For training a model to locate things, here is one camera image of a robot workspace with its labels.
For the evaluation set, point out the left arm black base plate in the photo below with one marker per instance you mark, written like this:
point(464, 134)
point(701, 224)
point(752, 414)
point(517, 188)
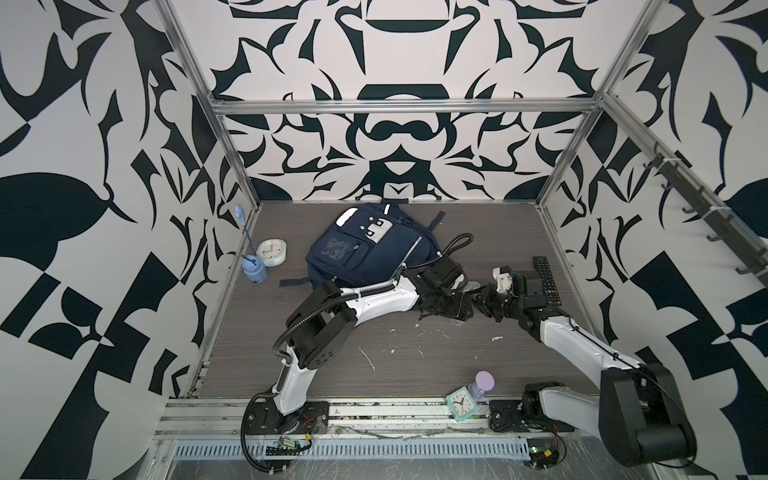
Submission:
point(262, 417)

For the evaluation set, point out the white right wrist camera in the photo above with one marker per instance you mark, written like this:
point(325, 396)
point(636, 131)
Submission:
point(504, 278)

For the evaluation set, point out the right circuit board green light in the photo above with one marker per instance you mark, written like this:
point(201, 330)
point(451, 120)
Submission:
point(546, 453)

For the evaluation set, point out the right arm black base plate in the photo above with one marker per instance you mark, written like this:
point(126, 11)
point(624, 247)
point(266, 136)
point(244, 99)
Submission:
point(506, 416)

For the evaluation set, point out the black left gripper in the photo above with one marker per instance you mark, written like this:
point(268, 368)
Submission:
point(463, 309)

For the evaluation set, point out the purple lidded small bottle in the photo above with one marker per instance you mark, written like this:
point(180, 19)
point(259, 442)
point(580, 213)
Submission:
point(483, 383)

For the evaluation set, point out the left small circuit board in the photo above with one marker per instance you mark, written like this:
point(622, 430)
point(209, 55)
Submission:
point(287, 447)

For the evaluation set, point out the navy blue student backpack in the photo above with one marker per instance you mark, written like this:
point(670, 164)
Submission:
point(366, 244)

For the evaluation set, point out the light blue round wall clock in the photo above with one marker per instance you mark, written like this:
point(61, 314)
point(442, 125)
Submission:
point(272, 252)

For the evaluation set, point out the white perforated cable tray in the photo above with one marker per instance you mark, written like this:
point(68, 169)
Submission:
point(509, 448)

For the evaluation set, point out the clear plastic ruler case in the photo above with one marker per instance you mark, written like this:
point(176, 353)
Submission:
point(463, 286)

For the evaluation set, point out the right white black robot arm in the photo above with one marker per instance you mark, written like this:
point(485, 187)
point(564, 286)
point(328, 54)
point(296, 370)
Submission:
point(638, 413)

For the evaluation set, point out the small green alarm clock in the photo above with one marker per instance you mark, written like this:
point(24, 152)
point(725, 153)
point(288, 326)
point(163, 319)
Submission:
point(461, 404)

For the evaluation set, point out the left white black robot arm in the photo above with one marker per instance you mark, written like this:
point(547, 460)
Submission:
point(323, 322)

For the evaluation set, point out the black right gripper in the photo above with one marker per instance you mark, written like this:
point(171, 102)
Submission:
point(484, 299)

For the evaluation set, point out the wall mounted hook rail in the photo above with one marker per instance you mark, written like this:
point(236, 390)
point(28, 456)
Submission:
point(704, 204)

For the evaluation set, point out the black tv remote control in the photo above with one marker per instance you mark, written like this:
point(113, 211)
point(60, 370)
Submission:
point(550, 290)

